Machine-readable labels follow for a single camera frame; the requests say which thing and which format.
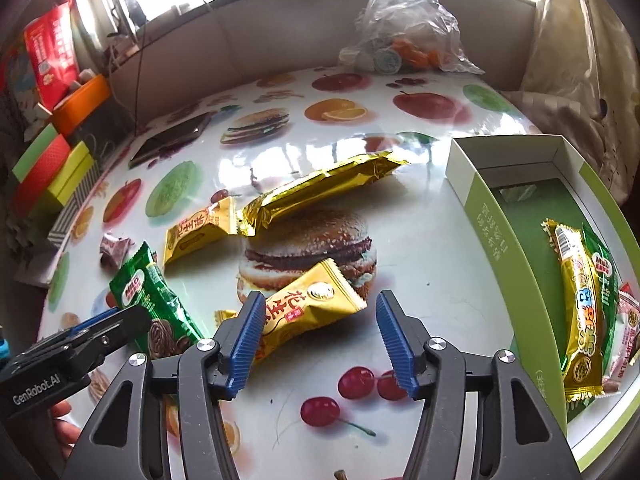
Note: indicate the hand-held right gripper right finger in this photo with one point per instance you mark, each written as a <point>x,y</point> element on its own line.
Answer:
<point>395,345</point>

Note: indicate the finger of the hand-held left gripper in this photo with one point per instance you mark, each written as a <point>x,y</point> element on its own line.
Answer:
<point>92,321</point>
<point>112,332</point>

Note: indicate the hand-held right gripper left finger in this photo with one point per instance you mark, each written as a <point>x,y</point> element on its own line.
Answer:
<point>247,345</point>

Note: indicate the green cookie packet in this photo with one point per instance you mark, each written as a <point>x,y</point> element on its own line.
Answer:
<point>602,265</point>
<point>150,290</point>

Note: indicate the small gold candy packet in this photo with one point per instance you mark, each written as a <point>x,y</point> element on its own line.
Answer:
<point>195,232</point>
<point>310,305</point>

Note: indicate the white and maroon candy packet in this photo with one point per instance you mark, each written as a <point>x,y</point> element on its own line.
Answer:
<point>627,325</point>
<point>116,247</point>

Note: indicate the long plain gold snack packet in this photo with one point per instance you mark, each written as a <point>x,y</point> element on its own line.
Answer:
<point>320,185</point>

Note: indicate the long gold cartoon snack packet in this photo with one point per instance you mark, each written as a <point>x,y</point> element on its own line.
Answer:
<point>580,310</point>

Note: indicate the green and white cardboard box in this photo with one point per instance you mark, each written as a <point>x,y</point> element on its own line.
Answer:
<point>530,210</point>

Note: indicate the person's left hand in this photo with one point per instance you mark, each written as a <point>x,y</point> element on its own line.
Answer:
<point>67,427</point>

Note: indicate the yellow-green box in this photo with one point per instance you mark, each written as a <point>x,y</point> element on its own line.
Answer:
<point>72,175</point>

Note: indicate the black smartphone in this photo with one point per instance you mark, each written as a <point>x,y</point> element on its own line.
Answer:
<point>170,140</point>

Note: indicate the orange box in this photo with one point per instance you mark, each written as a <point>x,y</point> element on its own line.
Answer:
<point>80,105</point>

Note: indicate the red printed bag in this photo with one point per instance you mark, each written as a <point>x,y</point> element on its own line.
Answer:
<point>50,50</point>

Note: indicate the clear plastic bag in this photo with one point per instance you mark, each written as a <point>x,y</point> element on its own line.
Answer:
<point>410,10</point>

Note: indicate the beige curtain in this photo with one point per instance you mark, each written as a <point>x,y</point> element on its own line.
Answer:
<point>565,35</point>

